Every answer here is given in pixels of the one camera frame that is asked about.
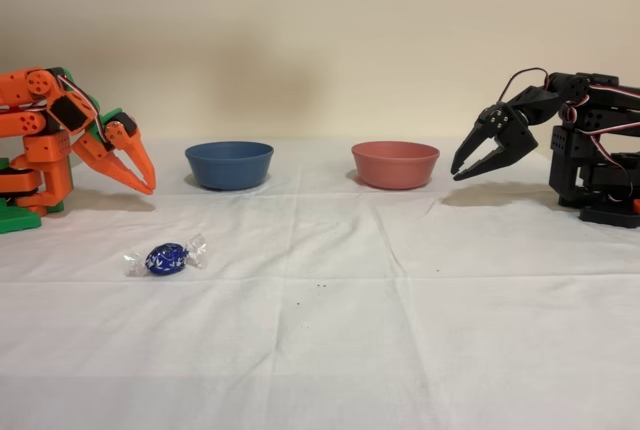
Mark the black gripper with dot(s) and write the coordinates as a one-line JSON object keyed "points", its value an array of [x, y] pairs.
{"points": [[505, 131]]}

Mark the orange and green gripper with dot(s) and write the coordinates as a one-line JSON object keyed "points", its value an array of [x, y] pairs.
{"points": [[121, 142]]}

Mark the blue candy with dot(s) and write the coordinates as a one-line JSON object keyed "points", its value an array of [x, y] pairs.
{"points": [[164, 260]]}

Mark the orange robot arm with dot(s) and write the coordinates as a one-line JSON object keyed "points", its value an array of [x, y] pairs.
{"points": [[45, 147]]}

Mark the pink bowl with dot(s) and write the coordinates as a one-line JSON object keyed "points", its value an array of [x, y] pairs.
{"points": [[395, 170]]}

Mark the blue bowl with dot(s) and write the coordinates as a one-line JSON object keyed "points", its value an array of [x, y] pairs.
{"points": [[229, 170]]}

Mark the white tablecloth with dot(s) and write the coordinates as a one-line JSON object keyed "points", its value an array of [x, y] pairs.
{"points": [[320, 340]]}

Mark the green arm base plate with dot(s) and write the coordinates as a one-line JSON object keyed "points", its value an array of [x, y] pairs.
{"points": [[15, 222]]}

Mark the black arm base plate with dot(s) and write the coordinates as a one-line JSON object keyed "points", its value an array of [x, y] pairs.
{"points": [[612, 217]]}

